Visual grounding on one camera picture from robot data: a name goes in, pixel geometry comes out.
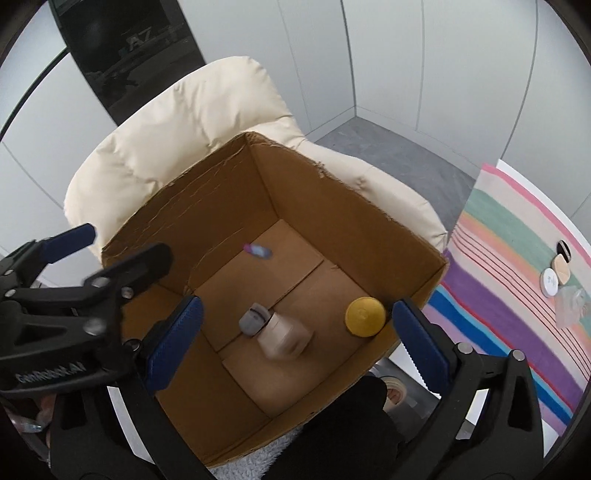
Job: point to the cardboard box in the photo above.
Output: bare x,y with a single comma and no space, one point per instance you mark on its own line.
300,207

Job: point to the roll of tape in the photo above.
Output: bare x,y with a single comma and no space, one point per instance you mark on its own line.
395,394

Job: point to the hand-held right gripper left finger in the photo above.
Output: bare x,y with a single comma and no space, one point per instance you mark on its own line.
178,341

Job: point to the beige powder puff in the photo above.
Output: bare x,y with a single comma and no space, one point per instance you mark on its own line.
562,265

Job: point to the amber jar with yellow lid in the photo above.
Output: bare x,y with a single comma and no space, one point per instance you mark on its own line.
364,316

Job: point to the white round jar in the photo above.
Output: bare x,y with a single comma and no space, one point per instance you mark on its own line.
550,281

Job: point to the person's left hand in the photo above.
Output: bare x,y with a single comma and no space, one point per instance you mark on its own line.
39,413

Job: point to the black round powder puff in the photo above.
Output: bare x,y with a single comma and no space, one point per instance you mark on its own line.
563,248

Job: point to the small blue bottle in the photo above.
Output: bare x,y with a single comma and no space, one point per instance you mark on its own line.
258,251

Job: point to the person's black trouser leg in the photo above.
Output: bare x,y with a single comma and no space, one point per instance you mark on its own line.
351,438

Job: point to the striped colourful cloth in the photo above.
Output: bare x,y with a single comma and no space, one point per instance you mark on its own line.
498,286

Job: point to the dark glass cabinet door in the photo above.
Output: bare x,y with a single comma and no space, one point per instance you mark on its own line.
138,60

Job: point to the cream padded chair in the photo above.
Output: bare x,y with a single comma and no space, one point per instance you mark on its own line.
184,124

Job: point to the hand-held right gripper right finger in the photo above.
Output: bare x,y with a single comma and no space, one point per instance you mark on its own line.
420,341

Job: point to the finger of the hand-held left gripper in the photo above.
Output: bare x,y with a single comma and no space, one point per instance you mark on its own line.
69,239
129,277

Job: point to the clear glass bottle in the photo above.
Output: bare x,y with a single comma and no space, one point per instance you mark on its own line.
572,304

